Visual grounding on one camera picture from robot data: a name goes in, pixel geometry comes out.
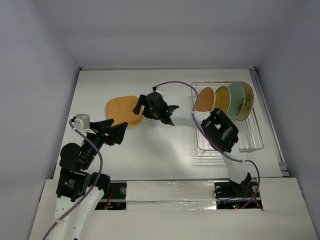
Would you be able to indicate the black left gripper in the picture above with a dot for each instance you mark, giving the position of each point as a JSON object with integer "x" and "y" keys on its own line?
{"x": 101, "y": 128}

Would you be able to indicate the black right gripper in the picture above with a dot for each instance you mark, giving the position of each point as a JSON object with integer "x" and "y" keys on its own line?
{"x": 145, "y": 105}

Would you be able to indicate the square yellow woven plate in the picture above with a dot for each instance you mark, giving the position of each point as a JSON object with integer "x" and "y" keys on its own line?
{"x": 120, "y": 109}

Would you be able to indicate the round orange woven plate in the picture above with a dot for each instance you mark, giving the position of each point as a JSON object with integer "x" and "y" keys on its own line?
{"x": 206, "y": 100}

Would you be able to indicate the round yellow woven plate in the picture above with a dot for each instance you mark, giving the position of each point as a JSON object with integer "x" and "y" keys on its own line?
{"x": 222, "y": 99}

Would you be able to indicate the green floral ceramic plate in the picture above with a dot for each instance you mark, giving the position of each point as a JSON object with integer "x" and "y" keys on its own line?
{"x": 237, "y": 98}

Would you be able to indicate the beige floral ceramic plate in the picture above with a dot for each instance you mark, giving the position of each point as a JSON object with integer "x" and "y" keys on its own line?
{"x": 248, "y": 102}

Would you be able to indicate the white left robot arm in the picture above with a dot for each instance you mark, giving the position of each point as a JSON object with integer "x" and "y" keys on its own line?
{"x": 81, "y": 183}

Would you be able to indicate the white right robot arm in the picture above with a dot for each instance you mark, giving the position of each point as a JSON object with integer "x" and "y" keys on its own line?
{"x": 212, "y": 123}

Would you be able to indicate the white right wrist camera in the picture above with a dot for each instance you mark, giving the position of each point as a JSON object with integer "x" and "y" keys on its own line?
{"x": 160, "y": 92}

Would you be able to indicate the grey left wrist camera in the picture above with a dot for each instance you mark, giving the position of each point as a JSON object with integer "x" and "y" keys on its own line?
{"x": 81, "y": 122}

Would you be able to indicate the metal wire dish rack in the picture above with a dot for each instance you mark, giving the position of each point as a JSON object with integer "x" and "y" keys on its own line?
{"x": 250, "y": 138}

